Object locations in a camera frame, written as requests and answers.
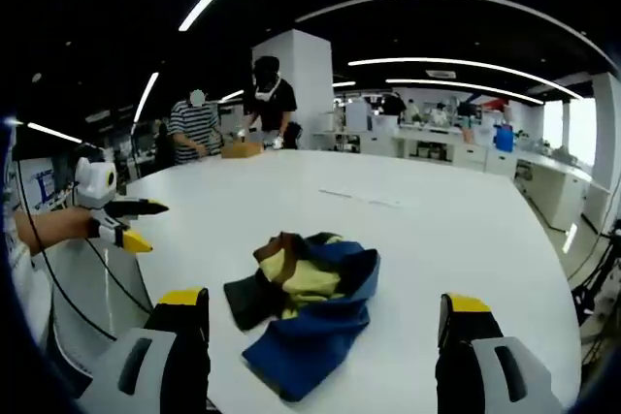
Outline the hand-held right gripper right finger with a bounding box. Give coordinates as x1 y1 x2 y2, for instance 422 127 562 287
435 292 567 414

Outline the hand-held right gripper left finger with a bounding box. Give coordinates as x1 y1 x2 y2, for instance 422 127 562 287
72 287 212 414

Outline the yellow blue grey garment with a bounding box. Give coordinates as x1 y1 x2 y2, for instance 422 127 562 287
222 231 381 403

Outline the person's left hand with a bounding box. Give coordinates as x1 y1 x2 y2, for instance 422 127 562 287
55 207 102 243

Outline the brown cardboard box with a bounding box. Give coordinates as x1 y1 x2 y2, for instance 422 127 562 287
220 140 263 159

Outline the black bag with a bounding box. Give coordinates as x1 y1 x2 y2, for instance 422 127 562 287
283 122 303 149

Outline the long white counter cabinet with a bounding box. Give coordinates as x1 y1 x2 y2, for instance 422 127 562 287
310 127 607 234

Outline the blue bag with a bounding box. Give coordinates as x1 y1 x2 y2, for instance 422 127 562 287
493 122 515 151

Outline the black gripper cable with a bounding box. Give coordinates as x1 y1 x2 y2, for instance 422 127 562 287
9 142 154 342

